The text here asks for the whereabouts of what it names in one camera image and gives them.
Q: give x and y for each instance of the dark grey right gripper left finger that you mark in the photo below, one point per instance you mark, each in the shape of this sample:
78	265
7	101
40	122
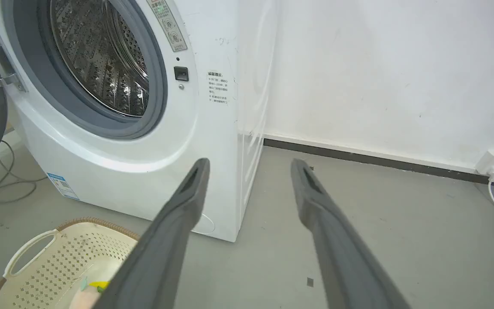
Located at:
161	253

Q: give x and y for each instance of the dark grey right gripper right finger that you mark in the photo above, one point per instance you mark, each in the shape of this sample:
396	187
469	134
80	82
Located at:
341	257

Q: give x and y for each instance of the yellow and green toy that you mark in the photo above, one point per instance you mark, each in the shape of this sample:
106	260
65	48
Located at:
89	292

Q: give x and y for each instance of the cream perforated laundry basket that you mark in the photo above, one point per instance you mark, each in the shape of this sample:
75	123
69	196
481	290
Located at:
62	266

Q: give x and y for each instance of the white front-load washing machine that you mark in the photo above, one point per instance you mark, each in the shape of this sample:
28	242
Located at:
114	111

